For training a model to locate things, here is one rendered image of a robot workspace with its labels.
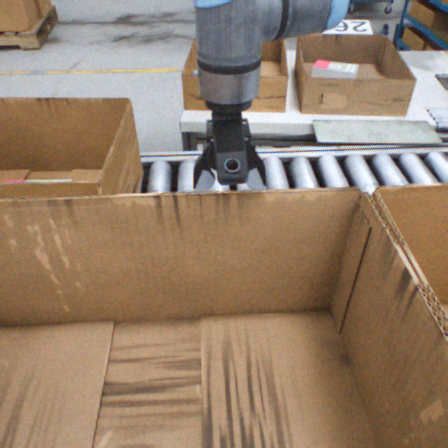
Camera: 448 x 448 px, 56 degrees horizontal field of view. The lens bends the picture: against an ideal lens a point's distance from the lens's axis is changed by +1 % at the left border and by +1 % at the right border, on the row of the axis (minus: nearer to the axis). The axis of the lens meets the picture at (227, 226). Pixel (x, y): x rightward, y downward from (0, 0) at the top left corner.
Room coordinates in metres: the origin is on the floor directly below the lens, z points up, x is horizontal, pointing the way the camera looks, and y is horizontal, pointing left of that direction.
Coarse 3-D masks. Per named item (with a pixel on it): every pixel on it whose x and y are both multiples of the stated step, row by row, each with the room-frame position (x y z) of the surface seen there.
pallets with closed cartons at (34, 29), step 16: (0, 0) 3.97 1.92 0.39; (16, 0) 3.99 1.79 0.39; (32, 0) 4.34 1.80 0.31; (48, 0) 4.74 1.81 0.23; (0, 16) 3.97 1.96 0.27; (16, 16) 3.98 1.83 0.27; (32, 16) 4.19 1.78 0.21; (48, 16) 4.52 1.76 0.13; (0, 32) 4.36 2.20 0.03; (32, 32) 3.96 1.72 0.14; (48, 32) 4.41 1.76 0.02; (32, 48) 3.93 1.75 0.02
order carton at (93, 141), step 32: (0, 128) 0.78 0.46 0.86; (32, 128) 0.78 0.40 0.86; (64, 128) 0.78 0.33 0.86; (96, 128) 0.78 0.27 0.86; (128, 128) 0.72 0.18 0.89; (0, 160) 0.78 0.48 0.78; (32, 160) 0.78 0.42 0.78; (64, 160) 0.78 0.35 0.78; (96, 160) 0.78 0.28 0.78; (128, 160) 0.67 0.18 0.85; (0, 192) 0.49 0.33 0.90; (32, 192) 0.50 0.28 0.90; (64, 192) 0.50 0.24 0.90; (96, 192) 0.50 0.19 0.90; (128, 192) 0.64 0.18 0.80
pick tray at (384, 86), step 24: (312, 48) 1.45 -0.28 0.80; (336, 48) 1.44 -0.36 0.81; (360, 48) 1.44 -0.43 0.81; (384, 48) 1.40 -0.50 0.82; (360, 72) 1.35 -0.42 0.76; (384, 72) 1.34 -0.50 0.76; (408, 72) 1.13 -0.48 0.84; (312, 96) 1.07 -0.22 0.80; (336, 96) 1.07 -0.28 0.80; (360, 96) 1.06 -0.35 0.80; (384, 96) 1.06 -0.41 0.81; (408, 96) 1.05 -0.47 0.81
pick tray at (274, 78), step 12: (192, 48) 1.32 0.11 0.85; (264, 48) 1.46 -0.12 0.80; (276, 48) 1.46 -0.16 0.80; (192, 60) 1.30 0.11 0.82; (264, 60) 1.46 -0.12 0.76; (276, 60) 1.46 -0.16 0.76; (192, 72) 1.28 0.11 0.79; (264, 72) 1.36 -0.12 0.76; (276, 72) 1.36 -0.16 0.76; (288, 72) 1.11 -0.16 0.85; (192, 84) 1.10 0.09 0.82; (264, 84) 1.08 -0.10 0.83; (276, 84) 1.08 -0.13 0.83; (192, 96) 1.10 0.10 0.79; (264, 96) 1.08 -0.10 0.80; (276, 96) 1.08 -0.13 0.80; (192, 108) 1.10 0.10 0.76; (204, 108) 1.09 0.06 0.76; (252, 108) 1.09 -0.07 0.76; (264, 108) 1.08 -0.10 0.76; (276, 108) 1.08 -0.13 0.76
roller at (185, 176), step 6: (186, 162) 0.83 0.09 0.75; (192, 162) 0.83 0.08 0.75; (180, 168) 0.81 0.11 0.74; (186, 168) 0.80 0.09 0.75; (192, 168) 0.80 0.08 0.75; (180, 174) 0.79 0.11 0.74; (186, 174) 0.78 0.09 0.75; (192, 174) 0.78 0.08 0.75; (180, 180) 0.76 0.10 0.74; (186, 180) 0.75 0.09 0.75; (192, 180) 0.76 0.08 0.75; (180, 186) 0.74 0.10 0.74; (186, 186) 0.73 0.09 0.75; (192, 186) 0.73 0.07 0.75
